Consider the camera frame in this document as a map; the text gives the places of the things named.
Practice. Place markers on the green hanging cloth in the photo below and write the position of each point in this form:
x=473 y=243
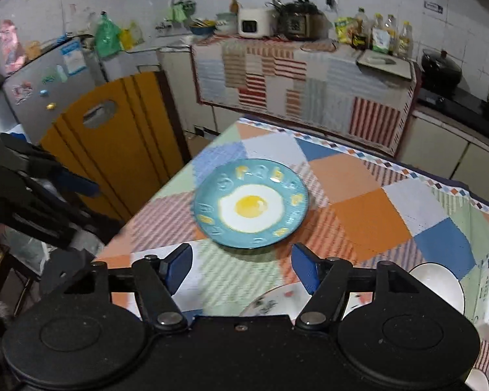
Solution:
x=179 y=12

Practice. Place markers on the blue bowl with utensils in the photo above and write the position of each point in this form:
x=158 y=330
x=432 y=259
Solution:
x=202 y=28

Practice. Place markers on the grey ribbed bowl white inside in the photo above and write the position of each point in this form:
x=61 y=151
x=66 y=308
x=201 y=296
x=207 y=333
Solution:
x=436 y=285

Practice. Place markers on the stack of white bowls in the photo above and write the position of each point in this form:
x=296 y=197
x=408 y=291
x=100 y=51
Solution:
x=227 y=24

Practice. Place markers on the black gas stove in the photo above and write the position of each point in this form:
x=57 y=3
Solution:
x=460 y=106

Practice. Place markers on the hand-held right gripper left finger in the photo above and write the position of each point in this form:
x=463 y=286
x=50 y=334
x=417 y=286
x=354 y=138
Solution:
x=180 y=266

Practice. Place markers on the white rice cooker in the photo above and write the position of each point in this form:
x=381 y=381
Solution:
x=254 y=22

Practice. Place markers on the yellow snack bag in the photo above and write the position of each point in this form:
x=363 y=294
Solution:
x=345 y=30

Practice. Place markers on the yellow wooden chair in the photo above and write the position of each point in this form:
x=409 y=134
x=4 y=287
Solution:
x=118 y=150

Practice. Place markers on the patchwork tablecloth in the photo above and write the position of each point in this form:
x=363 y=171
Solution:
x=362 y=211

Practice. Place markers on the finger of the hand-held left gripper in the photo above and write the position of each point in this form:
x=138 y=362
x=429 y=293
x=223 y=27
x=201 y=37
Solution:
x=79 y=184

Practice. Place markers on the dark electric pressure cooker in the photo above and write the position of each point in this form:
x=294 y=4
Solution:
x=301 y=20

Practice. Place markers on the silver refrigerator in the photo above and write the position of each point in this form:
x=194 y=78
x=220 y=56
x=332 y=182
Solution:
x=45 y=89

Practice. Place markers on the white plate with cartoon print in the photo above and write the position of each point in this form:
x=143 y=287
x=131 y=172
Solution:
x=277 y=299

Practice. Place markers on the cutting board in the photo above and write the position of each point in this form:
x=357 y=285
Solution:
x=385 y=65

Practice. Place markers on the green plastic bag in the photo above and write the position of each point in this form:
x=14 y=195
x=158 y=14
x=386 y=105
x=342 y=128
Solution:
x=107 y=36

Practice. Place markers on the wall poster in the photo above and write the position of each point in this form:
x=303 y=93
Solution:
x=11 y=47

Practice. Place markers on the black wok with lid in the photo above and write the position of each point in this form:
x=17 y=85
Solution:
x=440 y=71

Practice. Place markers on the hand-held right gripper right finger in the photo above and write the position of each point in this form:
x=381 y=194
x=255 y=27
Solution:
x=303 y=269

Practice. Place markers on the blue plate with egg print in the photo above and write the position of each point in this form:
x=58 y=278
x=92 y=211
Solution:
x=250 y=207

